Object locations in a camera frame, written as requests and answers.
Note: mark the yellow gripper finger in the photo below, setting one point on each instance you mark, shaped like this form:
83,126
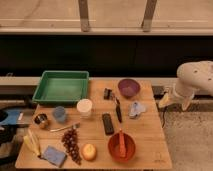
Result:
165,101
186,104

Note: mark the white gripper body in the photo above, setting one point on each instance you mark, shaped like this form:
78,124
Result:
181,94

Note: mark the silver metal fork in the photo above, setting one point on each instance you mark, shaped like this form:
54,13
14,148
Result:
74,126

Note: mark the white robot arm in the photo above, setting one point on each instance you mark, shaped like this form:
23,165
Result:
191,77

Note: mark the white paper cup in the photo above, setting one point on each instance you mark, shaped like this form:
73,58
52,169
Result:
84,107

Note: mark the blue plastic cup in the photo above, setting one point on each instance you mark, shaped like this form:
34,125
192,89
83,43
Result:
59,114

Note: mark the small metal cup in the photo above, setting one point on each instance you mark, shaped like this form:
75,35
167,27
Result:
42,121

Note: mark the crumpled blue cloth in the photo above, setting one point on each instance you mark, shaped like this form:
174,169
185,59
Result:
136,108

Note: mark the purple bowl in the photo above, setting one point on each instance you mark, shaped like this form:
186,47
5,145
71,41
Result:
128,87

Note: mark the small black box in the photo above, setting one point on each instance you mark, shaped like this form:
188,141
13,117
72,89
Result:
107,93

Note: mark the black remote control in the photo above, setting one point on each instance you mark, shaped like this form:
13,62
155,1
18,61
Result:
108,126

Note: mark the orange carrot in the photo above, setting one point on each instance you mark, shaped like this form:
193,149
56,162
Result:
122,148

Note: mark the red bowl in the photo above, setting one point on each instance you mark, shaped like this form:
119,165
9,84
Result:
114,148

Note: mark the yellow apple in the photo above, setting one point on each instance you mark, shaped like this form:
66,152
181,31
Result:
89,152

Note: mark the bunch of dark grapes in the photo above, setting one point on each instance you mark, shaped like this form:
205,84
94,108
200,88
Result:
70,142

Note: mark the green plastic tray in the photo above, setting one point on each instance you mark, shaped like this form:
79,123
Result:
61,87

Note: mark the blue sponge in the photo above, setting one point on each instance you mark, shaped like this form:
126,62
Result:
54,156

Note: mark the yellow banana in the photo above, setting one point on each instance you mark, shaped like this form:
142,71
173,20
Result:
32,142

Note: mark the blue object left of table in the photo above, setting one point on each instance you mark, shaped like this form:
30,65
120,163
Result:
10,116

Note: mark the black handled knife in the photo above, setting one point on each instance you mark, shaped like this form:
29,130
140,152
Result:
118,109

